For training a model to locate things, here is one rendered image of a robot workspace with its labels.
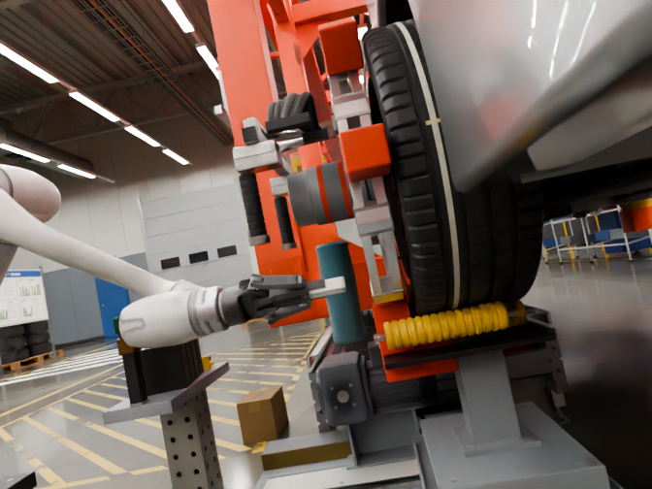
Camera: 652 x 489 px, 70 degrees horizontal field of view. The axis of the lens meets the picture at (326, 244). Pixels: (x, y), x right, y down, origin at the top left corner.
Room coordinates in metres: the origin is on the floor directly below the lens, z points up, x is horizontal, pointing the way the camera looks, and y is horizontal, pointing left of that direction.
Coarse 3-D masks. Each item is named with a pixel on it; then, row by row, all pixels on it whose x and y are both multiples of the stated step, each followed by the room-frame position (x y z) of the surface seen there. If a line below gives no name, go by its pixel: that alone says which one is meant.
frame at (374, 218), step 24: (336, 96) 0.85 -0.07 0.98; (360, 96) 0.84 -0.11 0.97; (336, 120) 0.83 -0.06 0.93; (360, 120) 0.83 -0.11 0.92; (360, 192) 0.83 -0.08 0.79; (384, 192) 0.83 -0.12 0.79; (360, 216) 0.83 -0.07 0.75; (384, 216) 0.83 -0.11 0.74; (384, 240) 0.86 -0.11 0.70; (384, 264) 1.24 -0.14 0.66; (384, 288) 0.97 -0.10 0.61
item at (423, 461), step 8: (416, 440) 1.34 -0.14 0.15; (416, 448) 1.31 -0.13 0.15; (424, 448) 1.30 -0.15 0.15; (416, 456) 1.21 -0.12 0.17; (424, 456) 1.25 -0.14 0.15; (424, 464) 1.20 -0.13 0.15; (424, 472) 1.16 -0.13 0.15; (432, 472) 1.15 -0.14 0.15; (424, 480) 1.12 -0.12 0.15; (432, 480) 1.11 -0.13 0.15; (608, 480) 0.94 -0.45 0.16; (424, 488) 1.04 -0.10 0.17; (432, 488) 1.08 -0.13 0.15; (616, 488) 0.91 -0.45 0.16
